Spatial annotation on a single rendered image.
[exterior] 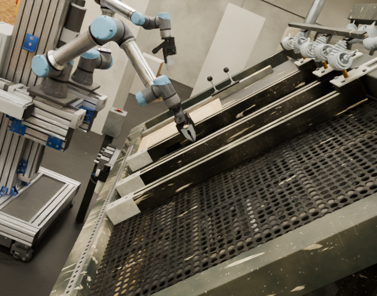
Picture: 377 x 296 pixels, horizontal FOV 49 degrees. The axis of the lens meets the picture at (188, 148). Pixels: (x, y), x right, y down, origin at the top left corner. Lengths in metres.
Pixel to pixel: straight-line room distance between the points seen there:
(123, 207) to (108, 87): 3.49
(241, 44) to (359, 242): 5.54
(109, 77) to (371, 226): 4.36
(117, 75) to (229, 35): 2.03
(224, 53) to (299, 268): 5.54
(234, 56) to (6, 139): 4.17
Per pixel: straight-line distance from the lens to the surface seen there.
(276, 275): 0.96
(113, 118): 2.99
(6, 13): 4.31
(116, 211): 1.69
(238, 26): 6.34
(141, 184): 1.89
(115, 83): 5.04
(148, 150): 2.19
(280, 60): 2.99
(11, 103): 2.47
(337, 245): 0.95
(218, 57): 6.36
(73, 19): 2.70
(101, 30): 2.15
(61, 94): 2.50
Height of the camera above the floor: 1.76
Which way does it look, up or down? 17 degrees down
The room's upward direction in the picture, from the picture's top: 23 degrees clockwise
